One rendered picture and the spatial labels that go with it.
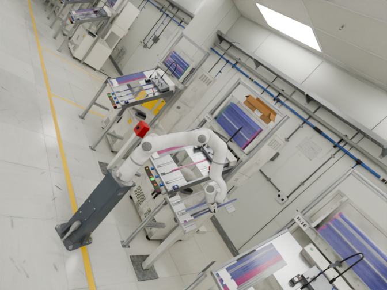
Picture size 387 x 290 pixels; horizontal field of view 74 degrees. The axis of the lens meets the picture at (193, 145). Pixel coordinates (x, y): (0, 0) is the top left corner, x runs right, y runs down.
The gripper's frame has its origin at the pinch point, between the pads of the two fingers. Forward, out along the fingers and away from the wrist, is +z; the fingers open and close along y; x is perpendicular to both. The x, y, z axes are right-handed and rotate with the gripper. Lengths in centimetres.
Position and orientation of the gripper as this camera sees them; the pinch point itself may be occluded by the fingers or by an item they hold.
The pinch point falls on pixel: (211, 209)
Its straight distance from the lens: 217.4
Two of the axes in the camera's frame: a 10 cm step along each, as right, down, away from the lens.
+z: 0.8, 6.7, 7.4
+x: -8.8, 4.0, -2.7
